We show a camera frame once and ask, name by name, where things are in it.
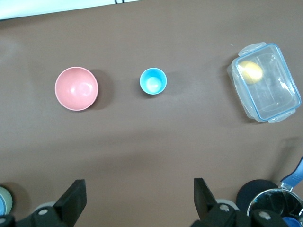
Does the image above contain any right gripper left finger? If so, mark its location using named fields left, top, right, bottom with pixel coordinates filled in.
left=0, top=179, right=86, bottom=227

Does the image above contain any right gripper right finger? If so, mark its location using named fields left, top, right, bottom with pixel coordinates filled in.
left=191, top=177, right=294, bottom=227

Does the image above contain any light green bowl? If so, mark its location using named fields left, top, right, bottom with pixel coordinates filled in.
left=0, top=186, right=13, bottom=217

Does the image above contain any pink bowl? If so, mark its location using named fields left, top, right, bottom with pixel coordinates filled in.
left=54, top=66, right=99, bottom=111

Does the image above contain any glass lid blue knob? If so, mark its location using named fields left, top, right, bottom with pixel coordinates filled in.
left=246, top=188, right=303, bottom=227

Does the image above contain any brown table mat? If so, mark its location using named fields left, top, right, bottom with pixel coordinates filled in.
left=0, top=0, right=303, bottom=227

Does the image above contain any clear plastic lidded container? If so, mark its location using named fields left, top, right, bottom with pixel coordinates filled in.
left=227, top=42, right=303, bottom=124

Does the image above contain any light blue cup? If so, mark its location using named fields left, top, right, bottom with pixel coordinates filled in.
left=139, top=67, right=168, bottom=96

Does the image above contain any yellow lemon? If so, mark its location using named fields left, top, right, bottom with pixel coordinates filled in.
left=238, top=60, right=264, bottom=85

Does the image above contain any black pot blue handle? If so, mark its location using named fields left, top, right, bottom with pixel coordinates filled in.
left=236, top=155, right=303, bottom=227

